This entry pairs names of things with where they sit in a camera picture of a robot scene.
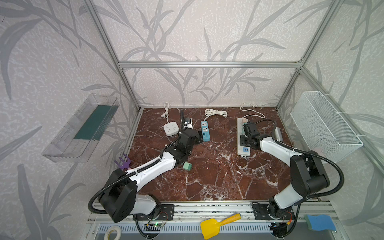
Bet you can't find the long white multicolour power strip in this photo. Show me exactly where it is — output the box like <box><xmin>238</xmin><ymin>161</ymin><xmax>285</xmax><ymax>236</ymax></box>
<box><xmin>237</xmin><ymin>118</ymin><xmax>251</xmax><ymax>158</ymax></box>

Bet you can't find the teal power strip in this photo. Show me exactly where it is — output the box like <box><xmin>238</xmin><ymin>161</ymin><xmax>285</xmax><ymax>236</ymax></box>
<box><xmin>201</xmin><ymin>121</ymin><xmax>211</xmax><ymax>142</ymax></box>

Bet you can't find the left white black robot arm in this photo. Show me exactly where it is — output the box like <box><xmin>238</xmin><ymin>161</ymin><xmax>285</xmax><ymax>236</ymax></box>
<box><xmin>88</xmin><ymin>128</ymin><xmax>203</xmax><ymax>223</ymax></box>

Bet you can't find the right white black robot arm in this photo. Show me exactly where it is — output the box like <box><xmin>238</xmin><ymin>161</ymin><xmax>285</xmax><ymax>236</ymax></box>
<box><xmin>238</xmin><ymin>135</ymin><xmax>345</xmax><ymax>219</ymax></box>

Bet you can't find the green plug adapter lower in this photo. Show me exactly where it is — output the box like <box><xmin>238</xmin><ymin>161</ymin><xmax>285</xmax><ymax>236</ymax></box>
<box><xmin>183</xmin><ymin>162</ymin><xmax>192</xmax><ymax>171</ymax></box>

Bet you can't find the white square power socket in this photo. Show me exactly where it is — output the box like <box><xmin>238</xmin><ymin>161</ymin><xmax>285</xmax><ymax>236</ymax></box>
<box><xmin>164</xmin><ymin>122</ymin><xmax>180</xmax><ymax>137</ymax></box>

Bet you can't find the metal cylinder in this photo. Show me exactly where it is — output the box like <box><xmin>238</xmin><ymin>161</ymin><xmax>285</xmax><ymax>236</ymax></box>
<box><xmin>272</xmin><ymin>127</ymin><xmax>283</xmax><ymax>142</ymax></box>

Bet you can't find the purple plastic fork toy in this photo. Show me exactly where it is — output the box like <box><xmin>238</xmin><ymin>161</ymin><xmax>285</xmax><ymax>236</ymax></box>
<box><xmin>115</xmin><ymin>154</ymin><xmax>132</xmax><ymax>171</ymax></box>

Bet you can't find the yellow plastic scoop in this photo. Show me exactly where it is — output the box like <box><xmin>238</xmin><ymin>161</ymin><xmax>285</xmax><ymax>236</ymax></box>
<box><xmin>201</xmin><ymin>214</ymin><xmax>242</xmax><ymax>240</ymax></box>

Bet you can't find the white tape roll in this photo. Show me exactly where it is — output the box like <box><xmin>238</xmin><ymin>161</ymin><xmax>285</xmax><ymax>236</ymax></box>
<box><xmin>104</xmin><ymin>226</ymin><xmax>122</xmax><ymax>240</ymax></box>

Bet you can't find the blue sponge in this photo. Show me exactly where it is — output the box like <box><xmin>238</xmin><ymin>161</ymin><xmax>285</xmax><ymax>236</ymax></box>
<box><xmin>305</xmin><ymin>215</ymin><xmax>337</xmax><ymax>231</ymax></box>

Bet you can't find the white wire mesh basket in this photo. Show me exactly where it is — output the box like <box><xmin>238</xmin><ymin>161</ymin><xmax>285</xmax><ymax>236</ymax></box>
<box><xmin>291</xmin><ymin>91</ymin><xmax>364</xmax><ymax>163</ymax></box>

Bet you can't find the clear plastic wall bin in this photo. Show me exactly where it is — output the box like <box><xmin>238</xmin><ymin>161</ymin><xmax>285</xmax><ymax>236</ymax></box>
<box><xmin>42</xmin><ymin>94</ymin><xmax>120</xmax><ymax>163</ymax></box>

